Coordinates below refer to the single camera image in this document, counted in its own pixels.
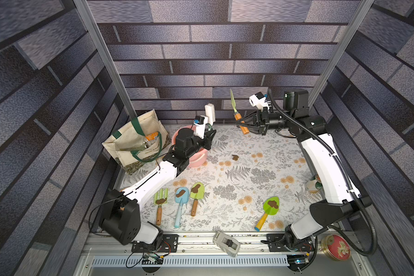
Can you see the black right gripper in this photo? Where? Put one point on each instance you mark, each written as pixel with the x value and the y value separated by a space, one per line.
pixel 260 117

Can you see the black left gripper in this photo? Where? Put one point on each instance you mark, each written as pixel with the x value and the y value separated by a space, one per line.
pixel 206 141

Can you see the pink plastic bucket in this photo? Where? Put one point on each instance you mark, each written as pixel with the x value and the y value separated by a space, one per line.
pixel 198 159

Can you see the green shovel brown handle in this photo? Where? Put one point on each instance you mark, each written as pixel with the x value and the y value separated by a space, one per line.
pixel 237 115

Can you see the white green hand brush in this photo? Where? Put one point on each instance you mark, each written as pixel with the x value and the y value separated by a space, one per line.
pixel 210 113

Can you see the green trowel brown handle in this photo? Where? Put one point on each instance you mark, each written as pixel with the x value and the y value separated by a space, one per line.
pixel 197 193

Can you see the green trowel yellow handle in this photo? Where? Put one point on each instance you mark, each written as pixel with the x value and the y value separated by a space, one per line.
pixel 270 208

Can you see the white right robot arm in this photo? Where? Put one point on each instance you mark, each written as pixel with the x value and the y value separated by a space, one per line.
pixel 342 198

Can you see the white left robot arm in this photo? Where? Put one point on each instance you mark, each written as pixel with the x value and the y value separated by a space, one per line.
pixel 120 210

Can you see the blue trowel with soil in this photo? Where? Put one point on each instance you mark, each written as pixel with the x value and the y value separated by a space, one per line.
pixel 181 198

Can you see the cream canvas tote bag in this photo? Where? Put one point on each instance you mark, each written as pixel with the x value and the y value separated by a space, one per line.
pixel 141 140

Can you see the grey tape dispenser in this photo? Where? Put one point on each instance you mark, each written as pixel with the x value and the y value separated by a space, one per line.
pixel 227 243

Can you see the round red gold tin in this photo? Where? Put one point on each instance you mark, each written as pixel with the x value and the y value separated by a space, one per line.
pixel 336 248

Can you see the green hand rake wooden handle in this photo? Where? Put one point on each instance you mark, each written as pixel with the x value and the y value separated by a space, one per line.
pixel 160 198

